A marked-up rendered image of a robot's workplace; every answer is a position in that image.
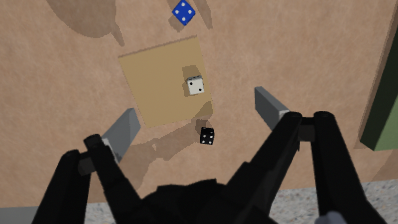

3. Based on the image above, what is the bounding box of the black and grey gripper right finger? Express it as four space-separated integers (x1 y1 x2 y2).
195 86 387 224

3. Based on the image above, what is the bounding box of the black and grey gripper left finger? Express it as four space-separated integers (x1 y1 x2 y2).
31 108 157 224

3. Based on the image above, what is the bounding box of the black die with grey pips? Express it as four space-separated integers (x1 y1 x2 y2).
200 127 215 145

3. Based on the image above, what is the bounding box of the tan flat mat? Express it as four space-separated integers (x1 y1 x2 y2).
118 37 215 128

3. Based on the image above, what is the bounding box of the blue die with white pips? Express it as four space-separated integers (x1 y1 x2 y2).
172 0 195 26

